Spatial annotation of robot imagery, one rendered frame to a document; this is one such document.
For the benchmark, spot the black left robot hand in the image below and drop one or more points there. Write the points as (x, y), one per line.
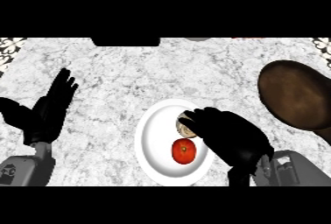
(48, 113)

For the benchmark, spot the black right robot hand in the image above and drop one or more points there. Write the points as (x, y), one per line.
(232, 137)

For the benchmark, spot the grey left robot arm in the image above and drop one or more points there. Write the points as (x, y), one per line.
(27, 166)

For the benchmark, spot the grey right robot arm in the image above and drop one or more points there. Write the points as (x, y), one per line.
(287, 169)

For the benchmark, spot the red tomato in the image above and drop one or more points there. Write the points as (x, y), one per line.
(184, 151)

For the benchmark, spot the white oval plate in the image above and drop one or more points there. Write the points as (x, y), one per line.
(161, 151)

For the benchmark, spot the beige round vegetable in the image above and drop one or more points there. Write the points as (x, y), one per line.
(184, 128)

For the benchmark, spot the black appliance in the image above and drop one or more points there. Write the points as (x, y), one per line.
(126, 41)

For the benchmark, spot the grey round object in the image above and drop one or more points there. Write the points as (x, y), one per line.
(197, 38)

